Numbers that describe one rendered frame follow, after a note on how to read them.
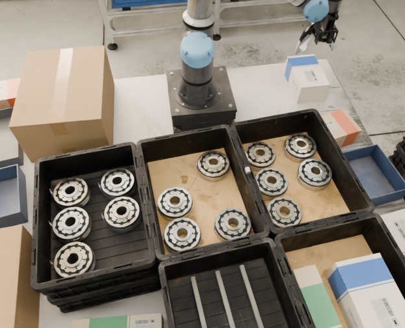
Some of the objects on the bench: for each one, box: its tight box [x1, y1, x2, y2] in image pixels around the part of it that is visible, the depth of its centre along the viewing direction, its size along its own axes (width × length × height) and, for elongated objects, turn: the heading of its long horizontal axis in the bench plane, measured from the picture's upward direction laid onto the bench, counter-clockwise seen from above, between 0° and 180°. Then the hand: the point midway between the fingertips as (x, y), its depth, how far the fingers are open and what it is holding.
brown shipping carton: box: [0, 225, 40, 328], centre depth 101 cm, size 30×22×16 cm
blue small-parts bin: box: [0, 164, 29, 232], centre depth 124 cm, size 20×15×7 cm
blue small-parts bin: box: [343, 144, 405, 206], centre depth 129 cm, size 20×15×7 cm
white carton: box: [284, 54, 330, 104], centre depth 158 cm, size 20×12×9 cm, turn 8°
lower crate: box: [47, 260, 161, 313], centre depth 113 cm, size 40×30×12 cm
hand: (313, 51), depth 147 cm, fingers open, 14 cm apart
